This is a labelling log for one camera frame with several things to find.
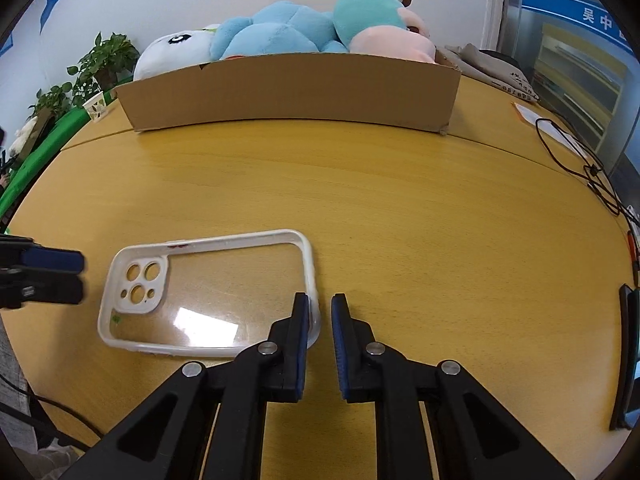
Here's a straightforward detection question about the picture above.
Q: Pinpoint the cream phone case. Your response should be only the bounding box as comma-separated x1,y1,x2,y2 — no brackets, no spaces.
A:
97,229,321,358

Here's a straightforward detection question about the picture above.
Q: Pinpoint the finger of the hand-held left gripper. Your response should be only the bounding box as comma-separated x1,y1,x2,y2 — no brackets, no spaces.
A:
0,267,85,311
0,235,85,275

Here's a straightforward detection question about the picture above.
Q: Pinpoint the blue window banner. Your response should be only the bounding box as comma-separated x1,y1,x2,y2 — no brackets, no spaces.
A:
521,0,636,56

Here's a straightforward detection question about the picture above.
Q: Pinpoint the grey cloth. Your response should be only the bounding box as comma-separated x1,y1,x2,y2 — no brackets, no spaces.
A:
0,310,36,461

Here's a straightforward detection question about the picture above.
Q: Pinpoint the teal and pink plush toy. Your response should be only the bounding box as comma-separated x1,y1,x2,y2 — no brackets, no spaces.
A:
332,0,437,65

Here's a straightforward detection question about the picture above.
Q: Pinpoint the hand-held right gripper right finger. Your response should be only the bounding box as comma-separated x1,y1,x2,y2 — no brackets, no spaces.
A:
330,294,576,480

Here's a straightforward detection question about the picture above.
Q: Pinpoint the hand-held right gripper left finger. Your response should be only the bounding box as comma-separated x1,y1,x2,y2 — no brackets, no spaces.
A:
65,292,312,480

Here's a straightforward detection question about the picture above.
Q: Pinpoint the beige printed tote bag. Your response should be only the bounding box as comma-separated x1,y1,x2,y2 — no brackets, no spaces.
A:
442,42,542,105

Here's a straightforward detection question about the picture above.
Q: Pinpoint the white plush panda head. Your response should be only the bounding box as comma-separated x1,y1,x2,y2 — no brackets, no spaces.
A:
132,25,221,81

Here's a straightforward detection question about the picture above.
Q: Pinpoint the white fluffy toy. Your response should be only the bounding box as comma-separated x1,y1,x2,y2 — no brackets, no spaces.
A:
9,117,40,156

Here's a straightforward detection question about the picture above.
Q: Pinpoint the white and orange paper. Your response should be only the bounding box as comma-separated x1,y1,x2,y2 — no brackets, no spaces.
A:
511,101,598,161

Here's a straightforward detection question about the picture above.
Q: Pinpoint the green potted plant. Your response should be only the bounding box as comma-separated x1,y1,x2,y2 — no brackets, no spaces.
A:
27,81,76,123
67,31,141,98

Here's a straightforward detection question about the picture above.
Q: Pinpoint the blue plush toy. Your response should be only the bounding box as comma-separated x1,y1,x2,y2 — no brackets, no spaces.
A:
209,1,351,61

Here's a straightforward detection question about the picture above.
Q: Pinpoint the black cable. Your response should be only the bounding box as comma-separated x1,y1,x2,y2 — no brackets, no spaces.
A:
534,118,640,228

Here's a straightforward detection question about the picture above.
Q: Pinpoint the black tablet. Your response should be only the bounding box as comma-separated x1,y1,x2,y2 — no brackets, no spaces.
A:
609,283,640,432

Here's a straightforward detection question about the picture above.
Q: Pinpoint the printed paper cup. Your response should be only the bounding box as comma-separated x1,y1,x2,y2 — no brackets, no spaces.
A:
82,91,118,123

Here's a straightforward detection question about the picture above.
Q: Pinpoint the cardboard box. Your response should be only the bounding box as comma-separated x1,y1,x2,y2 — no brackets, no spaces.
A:
111,50,463,136

